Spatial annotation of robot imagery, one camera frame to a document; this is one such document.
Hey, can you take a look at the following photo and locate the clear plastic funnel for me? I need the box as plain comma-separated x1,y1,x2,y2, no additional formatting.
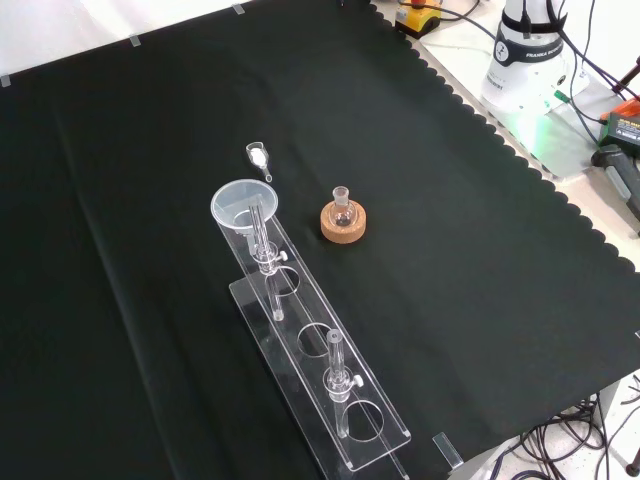
210,178,280,261

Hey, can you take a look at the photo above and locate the clear funnel stand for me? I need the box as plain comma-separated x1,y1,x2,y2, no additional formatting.
215,197,412,480

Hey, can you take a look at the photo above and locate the glass weighing funnel with powder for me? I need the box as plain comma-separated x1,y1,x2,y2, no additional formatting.
245,141,274,183

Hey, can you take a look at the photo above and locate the small round-bottom glass flask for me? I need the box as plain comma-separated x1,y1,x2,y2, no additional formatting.
331,185,357,229

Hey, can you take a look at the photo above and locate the black cloth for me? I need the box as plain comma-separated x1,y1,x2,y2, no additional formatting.
0,0,640,480

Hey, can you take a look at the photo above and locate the yellow stop button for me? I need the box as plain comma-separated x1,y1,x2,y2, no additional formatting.
394,0,441,37

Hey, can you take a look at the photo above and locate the orange and black power unit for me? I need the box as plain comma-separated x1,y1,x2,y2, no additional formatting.
598,98,640,157

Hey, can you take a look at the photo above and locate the cork ring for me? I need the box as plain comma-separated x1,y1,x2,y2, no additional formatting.
320,199,369,245

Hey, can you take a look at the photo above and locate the metal base plate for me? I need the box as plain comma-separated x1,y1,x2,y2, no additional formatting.
478,79,609,179

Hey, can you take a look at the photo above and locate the black cable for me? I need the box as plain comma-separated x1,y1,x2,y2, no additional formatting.
435,0,502,44

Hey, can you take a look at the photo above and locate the black tool handle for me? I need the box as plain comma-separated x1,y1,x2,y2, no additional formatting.
591,144,640,226

